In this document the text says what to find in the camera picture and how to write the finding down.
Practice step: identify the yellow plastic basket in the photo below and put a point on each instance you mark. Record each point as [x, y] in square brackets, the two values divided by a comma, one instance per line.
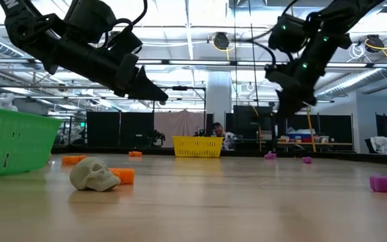
[197, 147]

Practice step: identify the white cloth pile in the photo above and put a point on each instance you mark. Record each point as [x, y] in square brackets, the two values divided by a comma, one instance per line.
[383, 144]

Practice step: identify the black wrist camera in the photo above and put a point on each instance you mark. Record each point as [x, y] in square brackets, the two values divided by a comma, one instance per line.
[89, 20]
[287, 33]

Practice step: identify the green plastic basket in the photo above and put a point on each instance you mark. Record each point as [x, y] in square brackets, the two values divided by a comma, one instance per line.
[12, 141]

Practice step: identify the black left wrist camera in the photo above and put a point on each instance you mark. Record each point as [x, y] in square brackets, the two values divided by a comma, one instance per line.
[89, 20]

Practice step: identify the beige plastic skull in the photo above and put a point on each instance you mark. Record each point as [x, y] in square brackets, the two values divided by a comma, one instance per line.
[91, 174]

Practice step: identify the pale pink curtain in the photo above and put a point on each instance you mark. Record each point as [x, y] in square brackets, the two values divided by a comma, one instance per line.
[180, 124]

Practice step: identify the blue storage bin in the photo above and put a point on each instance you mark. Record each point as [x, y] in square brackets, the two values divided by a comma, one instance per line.
[299, 136]

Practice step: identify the white background robot figure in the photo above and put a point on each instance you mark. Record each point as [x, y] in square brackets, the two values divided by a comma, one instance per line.
[6, 100]

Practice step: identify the person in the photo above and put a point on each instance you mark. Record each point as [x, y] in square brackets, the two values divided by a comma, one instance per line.
[217, 127]

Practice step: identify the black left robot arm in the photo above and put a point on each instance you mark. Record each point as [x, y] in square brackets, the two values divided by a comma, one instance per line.
[25, 32]

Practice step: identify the black metal frame rig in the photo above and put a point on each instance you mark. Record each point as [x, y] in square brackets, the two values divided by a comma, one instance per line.
[179, 88]

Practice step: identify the orange toy figure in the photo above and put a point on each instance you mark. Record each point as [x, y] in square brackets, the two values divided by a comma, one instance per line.
[72, 160]
[135, 154]
[124, 175]

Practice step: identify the wooden side table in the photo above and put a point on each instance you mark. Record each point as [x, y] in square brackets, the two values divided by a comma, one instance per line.
[331, 144]

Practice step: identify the long ceiling light strip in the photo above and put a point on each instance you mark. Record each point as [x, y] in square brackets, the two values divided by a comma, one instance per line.
[186, 62]

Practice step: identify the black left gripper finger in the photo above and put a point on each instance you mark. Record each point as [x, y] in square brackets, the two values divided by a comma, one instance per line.
[150, 89]
[141, 97]

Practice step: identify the black cabinet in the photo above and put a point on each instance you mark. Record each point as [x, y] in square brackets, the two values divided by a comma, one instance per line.
[247, 127]

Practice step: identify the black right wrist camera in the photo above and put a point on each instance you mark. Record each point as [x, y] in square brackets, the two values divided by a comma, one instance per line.
[287, 33]

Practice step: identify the black background robot arm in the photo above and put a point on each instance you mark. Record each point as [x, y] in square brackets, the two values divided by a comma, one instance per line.
[156, 137]

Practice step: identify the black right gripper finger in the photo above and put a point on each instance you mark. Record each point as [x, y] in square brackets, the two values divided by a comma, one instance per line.
[291, 107]

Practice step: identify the narrow black panel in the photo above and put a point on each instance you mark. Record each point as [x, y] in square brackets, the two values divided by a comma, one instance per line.
[209, 124]

